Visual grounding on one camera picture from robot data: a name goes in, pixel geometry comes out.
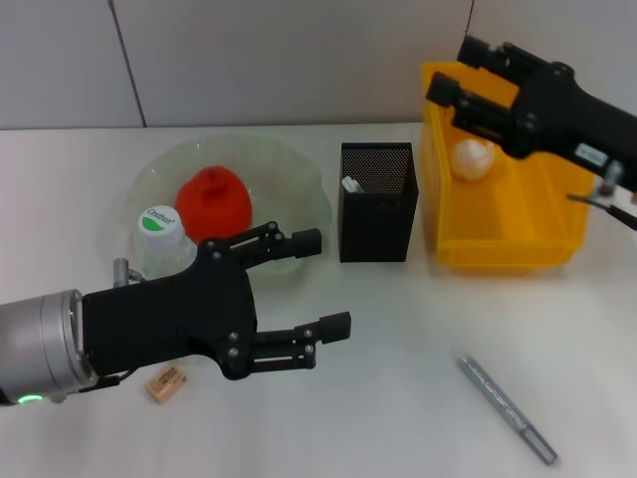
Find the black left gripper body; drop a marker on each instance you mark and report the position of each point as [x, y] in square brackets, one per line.
[174, 318]

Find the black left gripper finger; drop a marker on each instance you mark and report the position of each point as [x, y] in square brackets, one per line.
[298, 343]
[278, 246]

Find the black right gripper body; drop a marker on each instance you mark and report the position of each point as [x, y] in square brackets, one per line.
[557, 114]

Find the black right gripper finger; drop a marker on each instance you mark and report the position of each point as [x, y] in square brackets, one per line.
[478, 112]
[497, 57]

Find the white paper ball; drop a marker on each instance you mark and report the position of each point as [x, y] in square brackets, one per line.
[473, 159]

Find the tan eraser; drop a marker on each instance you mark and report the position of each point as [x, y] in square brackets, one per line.
[166, 383]

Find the red tomato-shaped object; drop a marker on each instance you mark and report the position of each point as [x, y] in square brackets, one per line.
[214, 204]

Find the clear green-label water bottle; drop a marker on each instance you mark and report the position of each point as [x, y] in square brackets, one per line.
[159, 234]

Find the green utility knife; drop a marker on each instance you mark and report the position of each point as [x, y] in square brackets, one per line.
[352, 184]

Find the silver grey pen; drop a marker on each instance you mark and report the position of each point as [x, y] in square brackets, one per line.
[502, 406]

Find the translucent wavy fruit plate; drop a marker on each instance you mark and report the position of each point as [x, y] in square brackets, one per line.
[288, 189]

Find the black mesh pen holder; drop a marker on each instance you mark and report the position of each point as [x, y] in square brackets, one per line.
[378, 229]

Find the yellow plastic bin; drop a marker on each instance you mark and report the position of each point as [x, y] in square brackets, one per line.
[497, 214]

